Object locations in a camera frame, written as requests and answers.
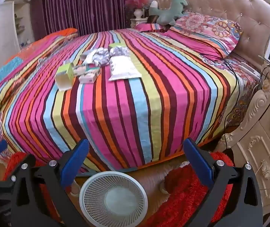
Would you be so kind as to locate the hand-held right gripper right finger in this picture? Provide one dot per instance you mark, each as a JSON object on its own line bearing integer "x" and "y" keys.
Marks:
{"x": 196, "y": 163}

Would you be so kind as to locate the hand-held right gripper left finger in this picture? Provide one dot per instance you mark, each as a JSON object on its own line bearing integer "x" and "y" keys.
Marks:
{"x": 78, "y": 160}

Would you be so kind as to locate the white mesh wastebasket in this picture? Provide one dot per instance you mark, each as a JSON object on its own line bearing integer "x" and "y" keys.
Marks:
{"x": 113, "y": 198}

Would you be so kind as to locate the green white carton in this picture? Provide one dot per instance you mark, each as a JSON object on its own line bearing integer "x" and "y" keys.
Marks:
{"x": 65, "y": 78}

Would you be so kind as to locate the tissue packet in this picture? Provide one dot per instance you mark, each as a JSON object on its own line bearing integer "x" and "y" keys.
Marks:
{"x": 88, "y": 73}

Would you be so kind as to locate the white plastic bag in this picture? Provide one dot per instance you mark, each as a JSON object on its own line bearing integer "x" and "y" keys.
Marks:
{"x": 123, "y": 68}

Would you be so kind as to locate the foil wrapper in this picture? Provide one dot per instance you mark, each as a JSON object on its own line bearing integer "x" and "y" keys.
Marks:
{"x": 100, "y": 56}
{"x": 119, "y": 51}

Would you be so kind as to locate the red shaggy rug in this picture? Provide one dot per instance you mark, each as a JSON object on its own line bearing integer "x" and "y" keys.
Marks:
{"x": 191, "y": 201}

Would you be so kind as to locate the striped bed sheet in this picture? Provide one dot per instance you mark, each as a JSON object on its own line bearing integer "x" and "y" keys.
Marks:
{"x": 125, "y": 111}

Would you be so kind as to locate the carved cream nightstand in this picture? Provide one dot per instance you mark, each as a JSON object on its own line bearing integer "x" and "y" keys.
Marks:
{"x": 262, "y": 127}

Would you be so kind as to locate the orange and blue quilt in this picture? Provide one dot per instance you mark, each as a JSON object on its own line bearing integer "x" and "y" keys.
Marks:
{"x": 14, "y": 59}

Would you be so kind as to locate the white power strip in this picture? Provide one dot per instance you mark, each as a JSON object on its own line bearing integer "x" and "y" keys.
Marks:
{"x": 248, "y": 68}

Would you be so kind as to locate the green box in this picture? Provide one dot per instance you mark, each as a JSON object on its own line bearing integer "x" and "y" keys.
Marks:
{"x": 115, "y": 45}

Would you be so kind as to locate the white wardrobe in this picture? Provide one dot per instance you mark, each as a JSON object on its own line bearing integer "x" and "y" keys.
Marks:
{"x": 4, "y": 23}

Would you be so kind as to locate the floral pillow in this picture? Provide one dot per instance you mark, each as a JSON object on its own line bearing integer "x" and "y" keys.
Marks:
{"x": 210, "y": 28}

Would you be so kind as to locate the pink striped pillow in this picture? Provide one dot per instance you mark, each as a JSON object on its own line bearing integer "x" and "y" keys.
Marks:
{"x": 149, "y": 26}

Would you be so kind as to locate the small cream bedside table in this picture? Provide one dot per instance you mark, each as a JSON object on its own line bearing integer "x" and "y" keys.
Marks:
{"x": 137, "y": 21}

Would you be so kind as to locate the green plush shark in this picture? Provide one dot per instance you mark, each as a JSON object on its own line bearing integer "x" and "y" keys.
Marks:
{"x": 170, "y": 11}

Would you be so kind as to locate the purple curtain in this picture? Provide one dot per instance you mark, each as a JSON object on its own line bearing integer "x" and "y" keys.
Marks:
{"x": 83, "y": 7}

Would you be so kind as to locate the white vase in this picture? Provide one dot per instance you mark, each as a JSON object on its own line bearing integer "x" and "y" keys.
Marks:
{"x": 138, "y": 13}

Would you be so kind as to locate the tufted beige headboard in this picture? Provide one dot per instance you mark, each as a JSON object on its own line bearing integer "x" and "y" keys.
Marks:
{"x": 232, "y": 2}

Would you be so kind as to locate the pink flower bouquet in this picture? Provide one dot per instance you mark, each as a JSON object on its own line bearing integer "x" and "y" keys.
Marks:
{"x": 137, "y": 1}

